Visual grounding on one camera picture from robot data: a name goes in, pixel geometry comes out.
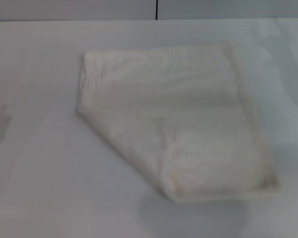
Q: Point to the white waffle towel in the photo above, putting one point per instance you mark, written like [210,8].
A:
[169,119]

